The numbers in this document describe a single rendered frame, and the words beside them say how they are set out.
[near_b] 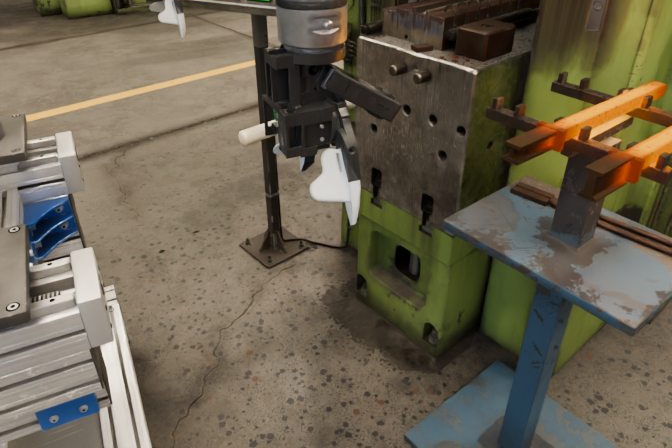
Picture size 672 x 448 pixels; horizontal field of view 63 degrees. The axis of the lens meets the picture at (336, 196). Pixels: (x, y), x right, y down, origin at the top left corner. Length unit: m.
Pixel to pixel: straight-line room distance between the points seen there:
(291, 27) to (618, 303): 0.71
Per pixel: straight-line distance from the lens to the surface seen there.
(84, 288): 0.89
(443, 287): 1.59
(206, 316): 1.93
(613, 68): 1.35
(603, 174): 0.79
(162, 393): 1.75
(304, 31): 0.58
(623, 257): 1.15
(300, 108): 0.61
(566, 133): 0.91
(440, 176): 1.41
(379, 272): 1.82
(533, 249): 1.11
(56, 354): 0.92
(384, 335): 1.82
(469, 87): 1.28
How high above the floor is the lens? 1.31
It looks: 31 degrees down
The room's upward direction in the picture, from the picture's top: straight up
